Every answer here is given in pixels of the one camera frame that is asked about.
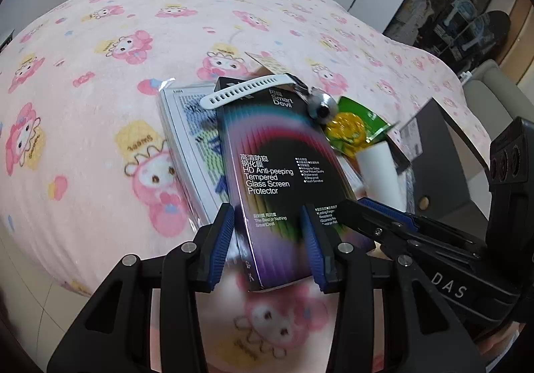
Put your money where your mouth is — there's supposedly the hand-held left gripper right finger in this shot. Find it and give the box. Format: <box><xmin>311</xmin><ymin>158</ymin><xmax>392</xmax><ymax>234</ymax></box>
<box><xmin>299</xmin><ymin>203</ymin><xmax>487</xmax><ymax>373</ymax></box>

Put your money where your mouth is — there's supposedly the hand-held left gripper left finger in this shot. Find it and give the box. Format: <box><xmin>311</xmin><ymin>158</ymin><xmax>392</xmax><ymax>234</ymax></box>
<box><xmin>47</xmin><ymin>203</ymin><xmax>236</xmax><ymax>373</ymax></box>

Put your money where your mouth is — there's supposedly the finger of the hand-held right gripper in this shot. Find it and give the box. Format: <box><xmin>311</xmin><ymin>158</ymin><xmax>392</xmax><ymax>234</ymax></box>
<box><xmin>339</xmin><ymin>201</ymin><xmax>419</xmax><ymax>257</ymax></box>
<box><xmin>358</xmin><ymin>197</ymin><xmax>489</xmax><ymax>250</ymax></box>

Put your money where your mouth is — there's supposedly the white bottle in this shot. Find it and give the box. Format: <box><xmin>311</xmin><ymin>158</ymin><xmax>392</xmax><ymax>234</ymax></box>
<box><xmin>354</xmin><ymin>143</ymin><xmax>407</xmax><ymax>215</ymax></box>

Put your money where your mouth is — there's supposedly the black cardboard box container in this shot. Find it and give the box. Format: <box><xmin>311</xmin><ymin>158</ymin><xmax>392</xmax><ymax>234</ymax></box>
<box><xmin>386</xmin><ymin>98</ymin><xmax>493</xmax><ymax>227</ymax></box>

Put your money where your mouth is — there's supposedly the black screen protector box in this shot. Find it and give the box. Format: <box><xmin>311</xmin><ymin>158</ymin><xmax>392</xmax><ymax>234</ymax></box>
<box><xmin>214</xmin><ymin>76</ymin><xmax>359</xmax><ymax>290</ymax></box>

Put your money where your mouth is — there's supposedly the cartoon picture kit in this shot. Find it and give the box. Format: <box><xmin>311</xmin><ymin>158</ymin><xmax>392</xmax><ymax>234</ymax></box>
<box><xmin>158</xmin><ymin>81</ymin><xmax>234</xmax><ymax>227</ymax></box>

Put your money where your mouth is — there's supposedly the green snack packet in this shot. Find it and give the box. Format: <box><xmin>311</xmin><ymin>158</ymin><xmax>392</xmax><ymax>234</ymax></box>
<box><xmin>323</xmin><ymin>97</ymin><xmax>397</xmax><ymax>157</ymax></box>

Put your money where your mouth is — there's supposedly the small round silver gadget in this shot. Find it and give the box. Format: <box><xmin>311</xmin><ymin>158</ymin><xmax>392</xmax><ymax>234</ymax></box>
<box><xmin>308</xmin><ymin>92</ymin><xmax>334</xmax><ymax>120</ymax></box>

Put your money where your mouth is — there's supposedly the grey padded headboard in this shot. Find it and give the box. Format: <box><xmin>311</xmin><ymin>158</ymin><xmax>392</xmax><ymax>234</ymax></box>
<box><xmin>461</xmin><ymin>60</ymin><xmax>534</xmax><ymax>140</ymax></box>

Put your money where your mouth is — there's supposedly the yellow paper card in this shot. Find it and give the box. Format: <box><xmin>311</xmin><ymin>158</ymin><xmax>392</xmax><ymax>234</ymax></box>
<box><xmin>245</xmin><ymin>51</ymin><xmax>288</xmax><ymax>75</ymax></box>

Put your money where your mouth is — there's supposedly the pink printed blanket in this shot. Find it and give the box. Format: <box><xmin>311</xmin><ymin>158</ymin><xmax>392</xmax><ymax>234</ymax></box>
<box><xmin>0</xmin><ymin>0</ymin><xmax>518</xmax><ymax>373</ymax></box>

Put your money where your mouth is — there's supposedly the dark glass wardrobe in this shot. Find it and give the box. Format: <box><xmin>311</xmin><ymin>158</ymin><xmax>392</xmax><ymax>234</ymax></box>
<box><xmin>384</xmin><ymin>0</ymin><xmax>513</xmax><ymax>65</ymax></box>

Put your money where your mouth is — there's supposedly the white watch strap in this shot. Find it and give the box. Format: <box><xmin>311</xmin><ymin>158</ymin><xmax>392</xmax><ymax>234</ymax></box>
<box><xmin>199</xmin><ymin>73</ymin><xmax>302</xmax><ymax>110</ymax></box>

